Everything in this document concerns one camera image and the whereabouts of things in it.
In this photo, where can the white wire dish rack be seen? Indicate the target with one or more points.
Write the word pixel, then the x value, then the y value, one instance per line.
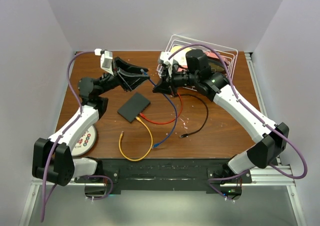
pixel 225 53

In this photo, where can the white round tape roll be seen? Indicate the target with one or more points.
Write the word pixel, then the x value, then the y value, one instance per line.
pixel 85 143

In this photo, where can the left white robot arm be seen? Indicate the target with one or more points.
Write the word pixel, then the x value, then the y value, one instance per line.
pixel 52 157

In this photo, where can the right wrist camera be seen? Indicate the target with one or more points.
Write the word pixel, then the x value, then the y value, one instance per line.
pixel 167 61

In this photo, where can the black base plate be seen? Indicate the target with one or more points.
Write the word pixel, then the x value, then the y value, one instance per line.
pixel 187 174

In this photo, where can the dark brown plate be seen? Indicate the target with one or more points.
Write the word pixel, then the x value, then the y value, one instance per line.
pixel 217 67

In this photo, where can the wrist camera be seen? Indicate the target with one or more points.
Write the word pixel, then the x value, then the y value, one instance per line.
pixel 167 61
pixel 106 61

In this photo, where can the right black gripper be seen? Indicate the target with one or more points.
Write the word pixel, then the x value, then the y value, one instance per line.
pixel 165 87

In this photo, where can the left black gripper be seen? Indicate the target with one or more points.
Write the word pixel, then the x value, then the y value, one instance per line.
pixel 129 80

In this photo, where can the pink plate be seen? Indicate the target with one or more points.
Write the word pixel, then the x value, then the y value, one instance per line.
pixel 213 56

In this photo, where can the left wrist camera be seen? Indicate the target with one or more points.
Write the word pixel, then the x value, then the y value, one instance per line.
pixel 106 61

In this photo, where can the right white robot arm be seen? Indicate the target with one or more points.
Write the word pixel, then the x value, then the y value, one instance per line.
pixel 265 133

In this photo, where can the black network switch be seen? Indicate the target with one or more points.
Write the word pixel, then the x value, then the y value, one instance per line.
pixel 133 107

